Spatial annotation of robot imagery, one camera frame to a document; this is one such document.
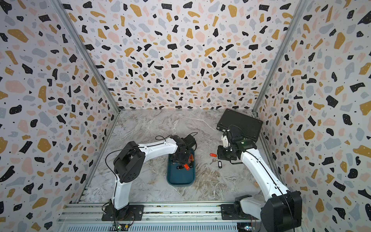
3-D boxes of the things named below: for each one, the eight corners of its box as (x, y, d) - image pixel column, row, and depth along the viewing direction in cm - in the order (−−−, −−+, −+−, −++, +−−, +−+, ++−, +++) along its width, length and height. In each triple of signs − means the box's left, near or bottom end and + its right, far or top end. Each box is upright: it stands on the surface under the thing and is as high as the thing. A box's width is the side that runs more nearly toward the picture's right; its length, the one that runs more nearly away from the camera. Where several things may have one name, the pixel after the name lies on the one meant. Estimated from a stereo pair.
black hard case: (216, 129, 111) (217, 125, 107) (225, 111, 124) (226, 107, 120) (255, 144, 103) (258, 140, 99) (261, 123, 115) (263, 119, 111)
